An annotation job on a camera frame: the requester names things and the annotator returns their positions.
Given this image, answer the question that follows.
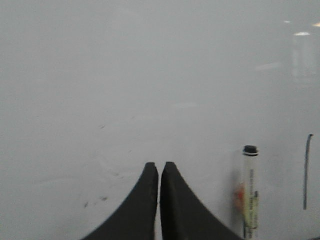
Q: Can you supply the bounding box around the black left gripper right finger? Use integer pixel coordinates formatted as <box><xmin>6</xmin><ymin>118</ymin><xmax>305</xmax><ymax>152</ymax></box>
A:
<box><xmin>160</xmin><ymin>162</ymin><xmax>241</xmax><ymax>240</ymax></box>

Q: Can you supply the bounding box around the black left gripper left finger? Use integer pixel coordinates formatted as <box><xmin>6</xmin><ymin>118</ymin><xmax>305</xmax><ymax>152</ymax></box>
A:
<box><xmin>84</xmin><ymin>162</ymin><xmax>159</xmax><ymax>240</ymax></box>

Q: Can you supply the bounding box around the white whiteboard marker pen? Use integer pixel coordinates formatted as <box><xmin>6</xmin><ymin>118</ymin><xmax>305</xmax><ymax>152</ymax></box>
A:
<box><xmin>235</xmin><ymin>145</ymin><xmax>259</xmax><ymax>240</ymax></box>

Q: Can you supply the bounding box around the large whiteboard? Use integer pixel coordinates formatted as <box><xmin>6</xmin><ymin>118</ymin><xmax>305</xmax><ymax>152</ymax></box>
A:
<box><xmin>0</xmin><ymin>0</ymin><xmax>320</xmax><ymax>240</ymax></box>

